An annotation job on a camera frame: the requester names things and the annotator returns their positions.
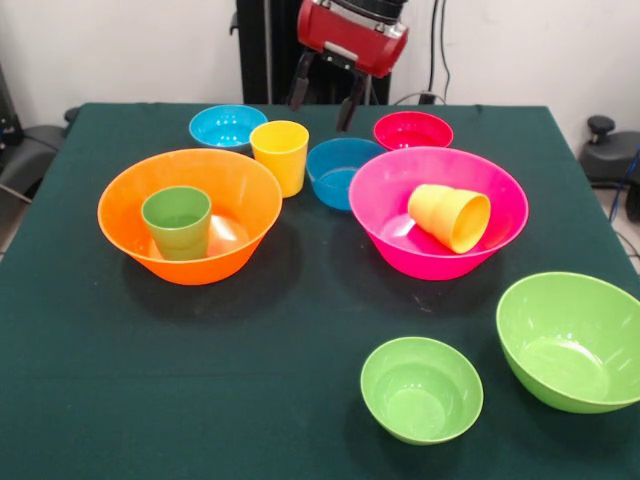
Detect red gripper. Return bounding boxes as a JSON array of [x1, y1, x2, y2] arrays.
[[287, 0, 410, 134]]

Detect large pink bowl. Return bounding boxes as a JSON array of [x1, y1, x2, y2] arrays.
[[348, 146, 530, 282]]

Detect ridged yellow cup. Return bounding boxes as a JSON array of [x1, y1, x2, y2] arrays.
[[407, 183, 492, 255]]

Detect ridged green cup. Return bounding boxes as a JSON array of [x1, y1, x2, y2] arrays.
[[140, 185, 213, 262]]

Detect large orange bowl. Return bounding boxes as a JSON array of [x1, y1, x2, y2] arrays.
[[97, 148, 284, 287]]

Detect smooth yellow cup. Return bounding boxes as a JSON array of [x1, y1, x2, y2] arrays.
[[248, 119, 310, 199]]

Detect small red bowl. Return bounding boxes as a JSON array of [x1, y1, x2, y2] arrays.
[[372, 110, 455, 152]]

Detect dark blue bowl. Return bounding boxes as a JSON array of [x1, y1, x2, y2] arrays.
[[305, 137, 389, 212]]

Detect small light blue bowl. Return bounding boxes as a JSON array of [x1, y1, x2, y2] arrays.
[[188, 103, 270, 154]]

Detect small green bowl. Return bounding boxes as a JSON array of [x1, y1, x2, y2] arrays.
[[360, 336, 485, 446]]

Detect large green bowl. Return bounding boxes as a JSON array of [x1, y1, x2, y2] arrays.
[[495, 271, 640, 415]]

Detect dark green tablecloth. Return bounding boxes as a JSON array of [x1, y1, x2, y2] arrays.
[[0, 102, 640, 480]]

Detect grey cable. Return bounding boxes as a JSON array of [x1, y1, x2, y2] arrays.
[[393, 91, 447, 106]]

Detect black wall cable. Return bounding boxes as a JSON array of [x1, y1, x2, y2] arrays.
[[426, 0, 438, 97], [440, 0, 452, 101]]

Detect blue cable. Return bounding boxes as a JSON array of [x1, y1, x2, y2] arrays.
[[608, 149, 640, 221]]

